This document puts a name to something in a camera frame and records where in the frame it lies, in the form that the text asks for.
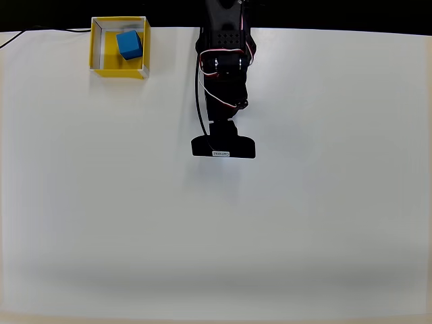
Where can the black wide webcam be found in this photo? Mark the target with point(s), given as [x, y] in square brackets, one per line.
[229, 146]

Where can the yellow open box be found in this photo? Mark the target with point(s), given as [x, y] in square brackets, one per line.
[111, 67]

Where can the blue cube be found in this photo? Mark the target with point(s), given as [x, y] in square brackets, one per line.
[130, 44]

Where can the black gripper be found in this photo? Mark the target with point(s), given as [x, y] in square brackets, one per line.
[225, 115]

